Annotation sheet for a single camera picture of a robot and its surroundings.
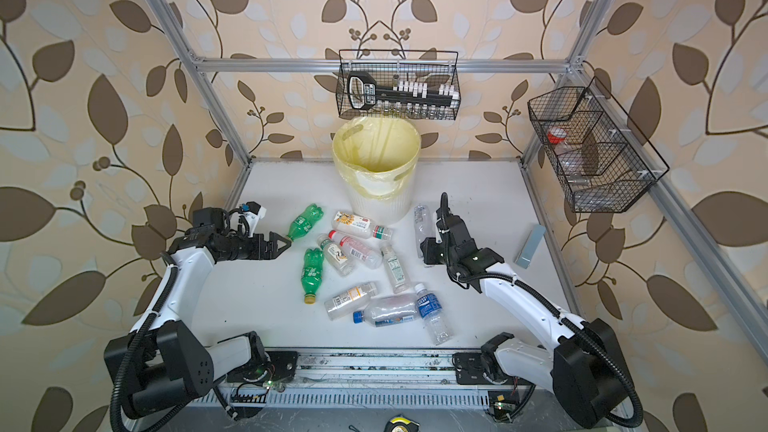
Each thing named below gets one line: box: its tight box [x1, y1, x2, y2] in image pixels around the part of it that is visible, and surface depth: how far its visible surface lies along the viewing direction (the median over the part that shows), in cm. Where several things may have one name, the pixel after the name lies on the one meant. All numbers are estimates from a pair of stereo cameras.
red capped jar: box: [547, 126, 567, 145], surface depth 84 cm
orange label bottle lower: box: [324, 282, 378, 320], surface depth 83 cm
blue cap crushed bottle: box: [353, 294, 420, 328], surface depth 83 cm
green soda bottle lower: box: [301, 247, 324, 305], surface depth 88 cm
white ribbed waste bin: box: [332, 116, 422, 225], surface depth 93 cm
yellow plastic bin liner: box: [332, 116, 421, 201], surface depth 93 cm
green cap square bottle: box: [316, 233, 356, 277], surface depth 91 cm
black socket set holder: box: [347, 71, 460, 110], surface depth 84 cm
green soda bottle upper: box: [286, 203, 325, 242], surface depth 99 cm
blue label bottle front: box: [414, 282, 453, 346], surface depth 82 cm
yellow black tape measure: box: [384, 413, 420, 432], surface depth 66 cm
